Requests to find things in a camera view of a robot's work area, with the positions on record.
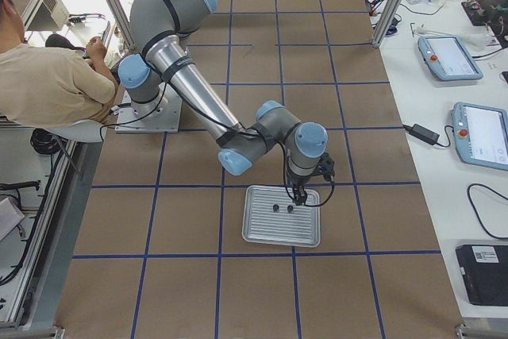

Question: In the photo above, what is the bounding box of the blue teach pendant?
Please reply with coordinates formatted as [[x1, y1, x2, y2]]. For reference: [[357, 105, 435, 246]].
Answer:
[[418, 36, 483, 82], [451, 102, 507, 171]]

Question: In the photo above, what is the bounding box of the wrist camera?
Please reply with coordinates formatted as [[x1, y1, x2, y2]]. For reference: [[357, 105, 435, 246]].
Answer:
[[317, 152, 335, 183]]

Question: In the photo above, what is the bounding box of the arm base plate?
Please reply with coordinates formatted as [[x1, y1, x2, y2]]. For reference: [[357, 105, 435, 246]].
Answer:
[[114, 83, 182, 134]]

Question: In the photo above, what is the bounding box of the silver ribbed metal tray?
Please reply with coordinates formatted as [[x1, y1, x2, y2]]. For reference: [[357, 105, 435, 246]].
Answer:
[[242, 185, 321, 248]]

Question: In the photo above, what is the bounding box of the seated person beige shirt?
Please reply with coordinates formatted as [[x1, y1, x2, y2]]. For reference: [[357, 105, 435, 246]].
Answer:
[[1, 0, 119, 128]]

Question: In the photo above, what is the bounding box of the black power adapter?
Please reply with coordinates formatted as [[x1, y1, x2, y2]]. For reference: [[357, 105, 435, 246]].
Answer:
[[403, 124, 440, 145]]

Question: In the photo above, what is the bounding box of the black flat box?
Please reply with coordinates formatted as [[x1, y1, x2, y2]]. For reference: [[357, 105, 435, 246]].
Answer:
[[456, 245, 507, 307]]

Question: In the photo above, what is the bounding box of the aluminium frame post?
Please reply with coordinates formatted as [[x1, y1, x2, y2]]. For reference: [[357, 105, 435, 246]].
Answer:
[[371, 0, 422, 49]]

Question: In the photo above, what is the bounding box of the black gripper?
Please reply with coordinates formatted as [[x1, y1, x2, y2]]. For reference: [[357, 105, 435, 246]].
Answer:
[[286, 170, 318, 206]]

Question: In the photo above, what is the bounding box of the lower blue teach pendant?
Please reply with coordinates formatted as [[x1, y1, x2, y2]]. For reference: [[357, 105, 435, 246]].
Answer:
[[451, 102, 507, 171]]

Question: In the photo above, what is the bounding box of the upper blue teach pendant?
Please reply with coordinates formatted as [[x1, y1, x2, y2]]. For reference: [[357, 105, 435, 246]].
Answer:
[[418, 36, 483, 82]]

